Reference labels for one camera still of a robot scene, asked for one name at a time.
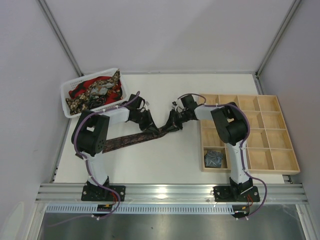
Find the red patterned tie in basket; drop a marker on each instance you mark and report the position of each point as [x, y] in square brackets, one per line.
[106, 88]

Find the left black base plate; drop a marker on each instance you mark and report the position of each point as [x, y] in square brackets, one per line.
[120, 192]

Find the white plastic basket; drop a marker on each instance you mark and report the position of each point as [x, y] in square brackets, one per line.
[72, 84]

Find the aluminium rail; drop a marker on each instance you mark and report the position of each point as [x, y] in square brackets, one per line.
[170, 193]

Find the dark paisley necktie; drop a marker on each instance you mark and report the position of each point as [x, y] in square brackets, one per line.
[137, 138]

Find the rolled grey tie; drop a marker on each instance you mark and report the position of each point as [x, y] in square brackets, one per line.
[213, 159]

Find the left aluminium frame post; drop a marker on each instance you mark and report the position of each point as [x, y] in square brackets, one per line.
[45, 9]

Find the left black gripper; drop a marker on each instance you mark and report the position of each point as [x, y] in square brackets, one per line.
[146, 121]

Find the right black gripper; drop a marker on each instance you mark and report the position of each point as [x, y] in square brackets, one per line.
[175, 119]

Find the right aluminium frame post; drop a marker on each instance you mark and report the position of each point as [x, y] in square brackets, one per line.
[294, 7]

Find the white slotted cable duct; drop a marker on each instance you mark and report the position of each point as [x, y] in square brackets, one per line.
[207, 209]

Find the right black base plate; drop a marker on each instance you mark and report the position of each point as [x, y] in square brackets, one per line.
[226, 193]

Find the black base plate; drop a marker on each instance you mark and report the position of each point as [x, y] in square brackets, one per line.
[226, 193]
[120, 192]

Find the brown floral tie in basket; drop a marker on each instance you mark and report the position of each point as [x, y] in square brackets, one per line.
[81, 103]

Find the wooden compartment tray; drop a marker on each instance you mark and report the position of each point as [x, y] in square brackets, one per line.
[269, 147]

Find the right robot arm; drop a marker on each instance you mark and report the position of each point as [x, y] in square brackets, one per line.
[233, 129]

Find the aluminium frame post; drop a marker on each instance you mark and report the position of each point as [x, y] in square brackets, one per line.
[294, 7]
[45, 9]

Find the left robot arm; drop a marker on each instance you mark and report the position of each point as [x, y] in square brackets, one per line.
[90, 142]

